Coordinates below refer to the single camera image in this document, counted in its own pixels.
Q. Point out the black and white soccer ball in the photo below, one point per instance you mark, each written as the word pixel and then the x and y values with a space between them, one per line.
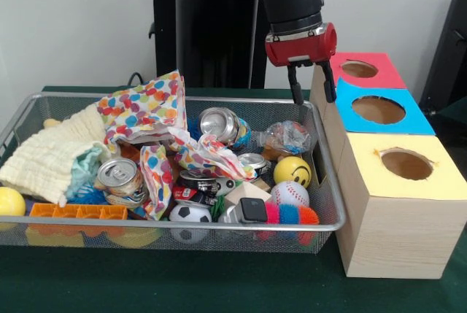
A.
pixel 190 214

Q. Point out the wooden box with three holes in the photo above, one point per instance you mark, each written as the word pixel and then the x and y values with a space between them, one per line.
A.
pixel 394 225

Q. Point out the clear plastic packet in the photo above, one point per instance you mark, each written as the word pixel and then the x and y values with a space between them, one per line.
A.
pixel 288 136

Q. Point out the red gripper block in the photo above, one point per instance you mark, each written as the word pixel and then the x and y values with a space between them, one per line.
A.
pixel 300 44

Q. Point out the shallow clear bin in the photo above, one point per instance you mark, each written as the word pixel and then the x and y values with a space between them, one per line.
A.
pixel 219 244

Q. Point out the crushed silver can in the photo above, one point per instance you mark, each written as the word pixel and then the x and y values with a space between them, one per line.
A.
pixel 117 174

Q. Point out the silver and blue can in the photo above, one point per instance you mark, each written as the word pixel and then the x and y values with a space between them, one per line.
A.
pixel 219 125

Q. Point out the white baseball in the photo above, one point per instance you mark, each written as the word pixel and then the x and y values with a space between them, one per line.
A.
pixel 290 194

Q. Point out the yellow smiley ball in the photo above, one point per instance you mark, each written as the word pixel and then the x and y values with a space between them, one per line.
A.
pixel 292 171

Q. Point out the cream muslin cloth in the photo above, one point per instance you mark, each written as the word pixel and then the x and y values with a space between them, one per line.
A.
pixel 51 156

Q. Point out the large polka dot cloth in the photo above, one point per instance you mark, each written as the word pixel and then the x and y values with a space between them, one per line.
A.
pixel 139 112

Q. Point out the black flat panel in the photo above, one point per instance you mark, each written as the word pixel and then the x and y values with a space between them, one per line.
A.
pixel 449 50

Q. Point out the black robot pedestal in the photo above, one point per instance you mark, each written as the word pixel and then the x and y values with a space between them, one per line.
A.
pixel 211 43

